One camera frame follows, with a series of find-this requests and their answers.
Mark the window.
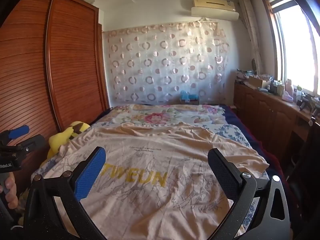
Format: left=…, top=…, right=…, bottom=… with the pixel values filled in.
left=260, top=0, right=320, bottom=100

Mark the black chair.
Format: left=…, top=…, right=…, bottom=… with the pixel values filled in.
left=287, top=115, right=320, bottom=205

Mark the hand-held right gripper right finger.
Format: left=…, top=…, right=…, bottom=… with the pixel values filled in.
left=207, top=148, right=292, bottom=240

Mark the window roller blind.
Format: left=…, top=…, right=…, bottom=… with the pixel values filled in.
left=265, top=0, right=295, bottom=13

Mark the pink floral quilt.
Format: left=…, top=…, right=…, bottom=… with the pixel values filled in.
left=99, top=104, right=229, bottom=127

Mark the circle-patterned sheer curtain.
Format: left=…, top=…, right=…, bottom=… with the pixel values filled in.
left=102, top=17, right=230, bottom=105

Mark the blue floral mattress cover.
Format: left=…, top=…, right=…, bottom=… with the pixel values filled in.
left=31, top=121, right=269, bottom=233

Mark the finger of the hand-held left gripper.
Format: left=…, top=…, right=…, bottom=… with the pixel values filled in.
left=0, top=125, right=30, bottom=147
left=15, top=134, right=47, bottom=155

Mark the wooden cabinet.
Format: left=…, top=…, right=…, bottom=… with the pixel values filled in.
left=234, top=81, right=320, bottom=155

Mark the yellow plush toy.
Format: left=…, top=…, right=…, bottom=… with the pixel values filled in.
left=46, top=121, right=91, bottom=159

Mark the brown box with blue cloth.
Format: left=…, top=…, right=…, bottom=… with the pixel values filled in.
left=180, top=90, right=200, bottom=105

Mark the pile of printed packets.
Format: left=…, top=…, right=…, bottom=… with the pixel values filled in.
left=235, top=69, right=253, bottom=84

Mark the beige printed t-shirt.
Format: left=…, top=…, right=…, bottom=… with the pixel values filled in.
left=52, top=122, right=269, bottom=240

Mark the person's left hand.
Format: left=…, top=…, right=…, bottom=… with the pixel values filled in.
left=0, top=173, right=19, bottom=209

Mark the wooden louvred wardrobe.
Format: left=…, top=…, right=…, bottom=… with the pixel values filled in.
left=0, top=0, right=110, bottom=198

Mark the open cardboard box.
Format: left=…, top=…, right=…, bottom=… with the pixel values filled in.
left=247, top=76, right=268, bottom=88

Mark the wall air conditioner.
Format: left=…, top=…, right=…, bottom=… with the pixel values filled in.
left=192, top=0, right=237, bottom=12

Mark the patterned window curtain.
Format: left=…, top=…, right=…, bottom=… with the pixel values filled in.
left=239, top=0, right=263, bottom=73

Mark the pink plastic container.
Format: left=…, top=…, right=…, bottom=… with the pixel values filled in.
left=282, top=79, right=294, bottom=102

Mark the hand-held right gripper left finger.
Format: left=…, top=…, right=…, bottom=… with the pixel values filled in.
left=19, top=146, right=107, bottom=240

